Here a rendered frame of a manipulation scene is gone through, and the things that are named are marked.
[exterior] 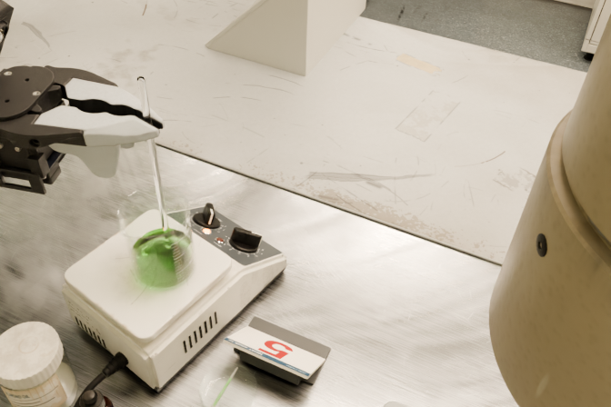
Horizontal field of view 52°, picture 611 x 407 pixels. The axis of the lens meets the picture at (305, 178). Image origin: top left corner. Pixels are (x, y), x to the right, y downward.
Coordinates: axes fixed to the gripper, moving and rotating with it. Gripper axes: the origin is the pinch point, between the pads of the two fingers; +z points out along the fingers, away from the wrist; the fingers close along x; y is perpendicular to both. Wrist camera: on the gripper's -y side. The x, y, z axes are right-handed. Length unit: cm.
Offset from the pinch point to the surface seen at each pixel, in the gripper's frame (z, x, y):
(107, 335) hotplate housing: -3.8, 7.6, 20.9
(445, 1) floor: 34, -264, 118
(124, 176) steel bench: -14.5, -18.2, 26.2
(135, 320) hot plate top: -0.4, 7.6, 17.1
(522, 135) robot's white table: 38, -40, 26
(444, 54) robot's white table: 26, -60, 26
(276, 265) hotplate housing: 9.4, -5.8, 22.9
